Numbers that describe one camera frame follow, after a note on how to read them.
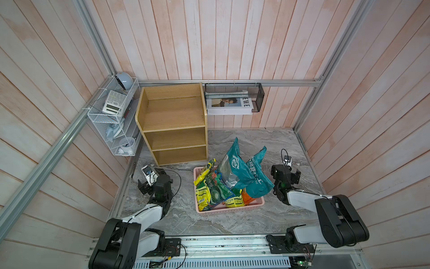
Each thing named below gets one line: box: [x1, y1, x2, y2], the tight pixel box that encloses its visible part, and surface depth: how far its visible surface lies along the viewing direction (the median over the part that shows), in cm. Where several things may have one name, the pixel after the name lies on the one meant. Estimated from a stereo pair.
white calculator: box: [102, 90, 128, 116], surface depth 77 cm
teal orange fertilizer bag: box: [242, 146, 275, 206], surface depth 75 cm
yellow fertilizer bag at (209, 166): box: [193, 158, 217, 186], surface depth 85 cm
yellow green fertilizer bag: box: [225, 194, 245, 208], surface depth 80 cm
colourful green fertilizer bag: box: [203, 170, 236, 212], surface depth 76 cm
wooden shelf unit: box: [134, 82, 209, 166], surface depth 90 cm
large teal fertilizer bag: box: [215, 136, 257, 190], surface depth 76 cm
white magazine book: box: [204, 89, 255, 115], surface depth 95 cm
